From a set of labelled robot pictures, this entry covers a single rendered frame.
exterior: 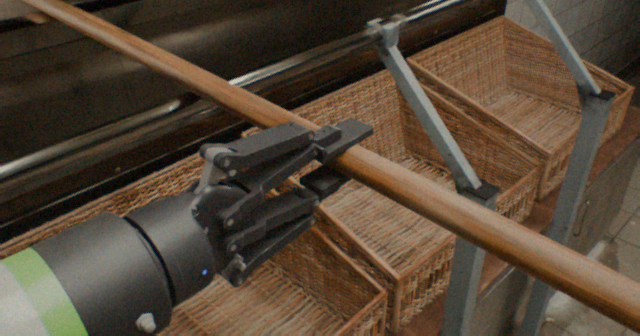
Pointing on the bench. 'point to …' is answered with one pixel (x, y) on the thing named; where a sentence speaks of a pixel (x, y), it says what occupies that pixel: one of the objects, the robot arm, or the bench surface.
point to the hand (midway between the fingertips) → (337, 155)
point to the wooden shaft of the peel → (376, 173)
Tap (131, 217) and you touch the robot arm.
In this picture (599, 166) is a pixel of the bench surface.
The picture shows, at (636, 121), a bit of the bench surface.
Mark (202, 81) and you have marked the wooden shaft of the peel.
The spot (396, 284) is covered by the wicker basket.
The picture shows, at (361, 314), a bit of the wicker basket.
